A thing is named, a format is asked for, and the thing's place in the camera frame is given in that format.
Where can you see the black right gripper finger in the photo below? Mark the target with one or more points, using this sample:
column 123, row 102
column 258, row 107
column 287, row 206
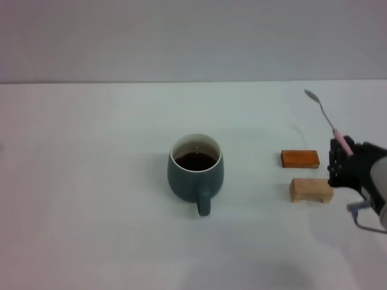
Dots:
column 366, row 150
column 336, row 166

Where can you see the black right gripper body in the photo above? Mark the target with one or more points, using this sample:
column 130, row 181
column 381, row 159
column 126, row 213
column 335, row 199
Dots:
column 356, row 172

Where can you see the grey ceramic mug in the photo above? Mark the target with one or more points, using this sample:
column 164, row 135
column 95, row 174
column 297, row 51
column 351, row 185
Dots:
column 187, row 184

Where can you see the light wooden spoon rest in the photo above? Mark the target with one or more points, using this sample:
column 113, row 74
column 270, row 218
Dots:
column 305, row 190

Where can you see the orange wooden block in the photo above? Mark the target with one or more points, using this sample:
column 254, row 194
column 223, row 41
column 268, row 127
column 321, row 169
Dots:
column 299, row 159

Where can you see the dark coffee liquid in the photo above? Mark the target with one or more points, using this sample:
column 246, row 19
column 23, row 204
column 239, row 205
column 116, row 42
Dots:
column 195, row 161

